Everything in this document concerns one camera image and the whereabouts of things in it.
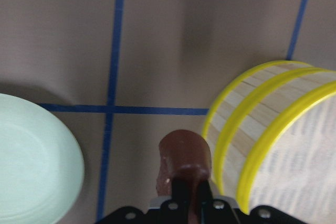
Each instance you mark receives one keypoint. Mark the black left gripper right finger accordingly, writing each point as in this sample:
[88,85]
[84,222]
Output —
[205,200]

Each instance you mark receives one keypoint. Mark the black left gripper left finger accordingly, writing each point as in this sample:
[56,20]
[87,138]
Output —
[183,198]

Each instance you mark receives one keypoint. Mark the brown bun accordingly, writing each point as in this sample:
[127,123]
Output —
[184,155]

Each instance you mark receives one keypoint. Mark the yellow steamer layer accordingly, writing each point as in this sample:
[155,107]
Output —
[239,98]
[273,141]

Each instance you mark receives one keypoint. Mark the white steamer cloth liner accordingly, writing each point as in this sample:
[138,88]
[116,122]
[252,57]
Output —
[298,174]

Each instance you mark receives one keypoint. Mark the pale green plate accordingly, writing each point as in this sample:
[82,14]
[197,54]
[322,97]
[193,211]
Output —
[42,166]

